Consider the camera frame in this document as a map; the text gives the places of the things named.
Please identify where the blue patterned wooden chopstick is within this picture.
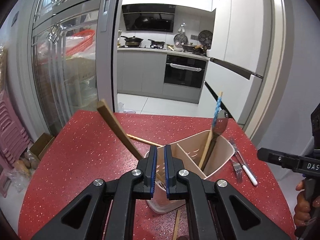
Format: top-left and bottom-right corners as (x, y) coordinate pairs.
(199, 91), (223, 170)

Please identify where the dark translucent plastic spoon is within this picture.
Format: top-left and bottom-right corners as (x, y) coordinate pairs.
(202, 110), (228, 171)

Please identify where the right hand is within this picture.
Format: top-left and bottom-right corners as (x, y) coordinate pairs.
(293, 181), (311, 227)

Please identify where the beige cutlery holder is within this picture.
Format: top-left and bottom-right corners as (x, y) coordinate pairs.
(147, 130), (234, 215)

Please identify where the short steel fork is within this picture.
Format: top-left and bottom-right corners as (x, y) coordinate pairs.
(230, 158), (243, 184)

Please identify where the cardboard box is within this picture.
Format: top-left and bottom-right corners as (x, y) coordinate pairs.
(29, 133), (55, 160)

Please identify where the black built-in oven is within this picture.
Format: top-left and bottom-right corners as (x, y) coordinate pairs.
(164, 54), (207, 88)

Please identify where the pink plastic stool stack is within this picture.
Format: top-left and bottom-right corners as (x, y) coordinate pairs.
(0, 90), (30, 197)

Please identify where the white refrigerator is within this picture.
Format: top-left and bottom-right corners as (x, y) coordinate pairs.
(198, 0), (272, 126)

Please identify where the black wok on stove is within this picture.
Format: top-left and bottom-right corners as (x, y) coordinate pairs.
(121, 35), (143, 48)

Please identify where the black range hood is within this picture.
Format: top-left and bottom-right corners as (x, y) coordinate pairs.
(121, 3), (176, 33)

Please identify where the glass sliding door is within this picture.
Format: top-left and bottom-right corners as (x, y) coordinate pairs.
(31, 0), (121, 135)

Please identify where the white handled spoon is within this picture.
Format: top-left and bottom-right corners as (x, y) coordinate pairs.
(235, 150), (258, 186)

